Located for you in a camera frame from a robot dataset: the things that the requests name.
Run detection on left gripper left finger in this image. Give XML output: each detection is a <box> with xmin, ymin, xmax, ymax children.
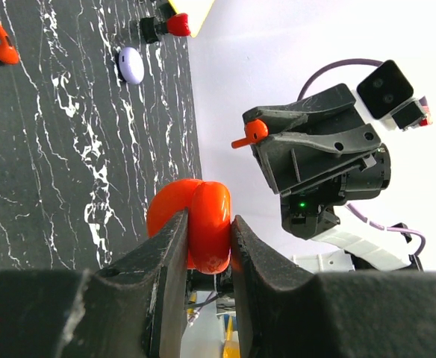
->
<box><xmin>0</xmin><ymin>211</ymin><xmax>187</xmax><ymax>357</ymax></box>

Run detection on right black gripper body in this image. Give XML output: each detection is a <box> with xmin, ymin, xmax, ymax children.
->
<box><xmin>280</xmin><ymin>145</ymin><xmax>391</xmax><ymax>239</ymax></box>

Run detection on white board with frame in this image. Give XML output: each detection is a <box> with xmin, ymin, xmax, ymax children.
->
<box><xmin>168</xmin><ymin>0</ymin><xmax>215</xmax><ymax>38</ymax></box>

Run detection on orange earbud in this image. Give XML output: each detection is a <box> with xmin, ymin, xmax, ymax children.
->
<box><xmin>0</xmin><ymin>23</ymin><xmax>19</xmax><ymax>65</ymax></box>
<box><xmin>231</xmin><ymin>119</ymin><xmax>269</xmax><ymax>149</ymax></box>

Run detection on purple earbud charging case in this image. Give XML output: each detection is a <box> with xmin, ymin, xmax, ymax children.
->
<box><xmin>116</xmin><ymin>46</ymin><xmax>144</xmax><ymax>85</ymax></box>

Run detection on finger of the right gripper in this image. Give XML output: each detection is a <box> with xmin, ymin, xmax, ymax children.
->
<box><xmin>252</xmin><ymin>124</ymin><xmax>382</xmax><ymax>195</ymax></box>
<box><xmin>243</xmin><ymin>84</ymin><xmax>364</xmax><ymax>135</ymax></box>

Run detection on red emergency stop button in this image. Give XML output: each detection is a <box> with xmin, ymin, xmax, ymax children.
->
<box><xmin>139</xmin><ymin>13</ymin><xmax>191</xmax><ymax>44</ymax></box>

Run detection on red round disc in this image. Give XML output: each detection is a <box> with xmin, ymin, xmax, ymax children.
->
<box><xmin>146</xmin><ymin>178</ymin><xmax>231</xmax><ymax>274</ymax></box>

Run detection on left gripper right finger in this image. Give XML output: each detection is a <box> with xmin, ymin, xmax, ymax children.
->
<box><xmin>231</xmin><ymin>216</ymin><xmax>436</xmax><ymax>357</ymax></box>

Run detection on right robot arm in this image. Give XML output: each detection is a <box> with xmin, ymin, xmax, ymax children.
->
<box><xmin>243</xmin><ymin>84</ymin><xmax>419</xmax><ymax>271</ymax></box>

